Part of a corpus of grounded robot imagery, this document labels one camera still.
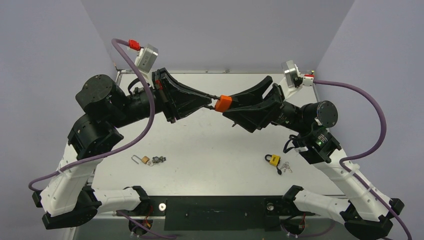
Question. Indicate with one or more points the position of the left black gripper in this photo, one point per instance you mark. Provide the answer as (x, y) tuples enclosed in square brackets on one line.
[(191, 100)]

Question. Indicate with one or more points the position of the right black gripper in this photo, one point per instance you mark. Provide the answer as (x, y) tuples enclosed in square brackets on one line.
[(267, 108)]

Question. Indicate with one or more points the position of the orange padlock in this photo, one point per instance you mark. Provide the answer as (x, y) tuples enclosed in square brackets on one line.
[(223, 103)]

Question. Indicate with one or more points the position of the yellow padlock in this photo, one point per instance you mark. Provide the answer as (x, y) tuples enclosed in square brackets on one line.
[(274, 160)]

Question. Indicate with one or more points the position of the small keys bunch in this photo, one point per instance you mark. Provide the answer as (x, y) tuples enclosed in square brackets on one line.
[(156, 160)]

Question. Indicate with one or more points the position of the silver keys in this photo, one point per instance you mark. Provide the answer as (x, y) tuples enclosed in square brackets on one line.
[(284, 168)]

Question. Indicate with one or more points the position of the small brass padlock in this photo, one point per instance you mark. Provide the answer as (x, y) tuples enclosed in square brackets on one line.
[(145, 160)]

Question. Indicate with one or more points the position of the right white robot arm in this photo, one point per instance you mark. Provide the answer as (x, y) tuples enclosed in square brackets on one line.
[(365, 212)]

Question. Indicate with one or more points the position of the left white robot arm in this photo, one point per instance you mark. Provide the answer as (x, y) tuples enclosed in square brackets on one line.
[(68, 200)]

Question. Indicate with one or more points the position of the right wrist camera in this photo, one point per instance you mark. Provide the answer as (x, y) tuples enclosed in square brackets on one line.
[(291, 76)]

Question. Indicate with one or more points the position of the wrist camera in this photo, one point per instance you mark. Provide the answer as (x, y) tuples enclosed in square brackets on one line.
[(291, 76), (146, 58)]

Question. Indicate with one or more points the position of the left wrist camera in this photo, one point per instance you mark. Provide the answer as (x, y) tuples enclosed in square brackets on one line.
[(146, 58)]

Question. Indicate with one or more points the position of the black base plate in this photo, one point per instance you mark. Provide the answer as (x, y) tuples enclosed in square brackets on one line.
[(217, 213)]

